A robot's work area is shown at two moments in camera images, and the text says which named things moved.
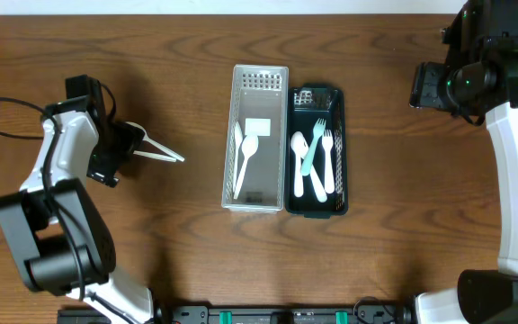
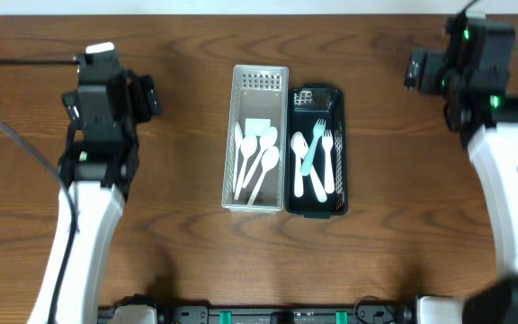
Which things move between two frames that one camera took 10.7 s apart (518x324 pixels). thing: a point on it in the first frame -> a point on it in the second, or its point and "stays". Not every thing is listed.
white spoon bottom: (238, 140) stays
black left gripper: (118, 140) -> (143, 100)
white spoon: (249, 147) stays
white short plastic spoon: (299, 145) stays
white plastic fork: (320, 190) stays
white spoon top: (146, 138) -> (270, 159)
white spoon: (156, 156) -> (268, 139)
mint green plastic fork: (318, 128) stays
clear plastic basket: (257, 101) stays
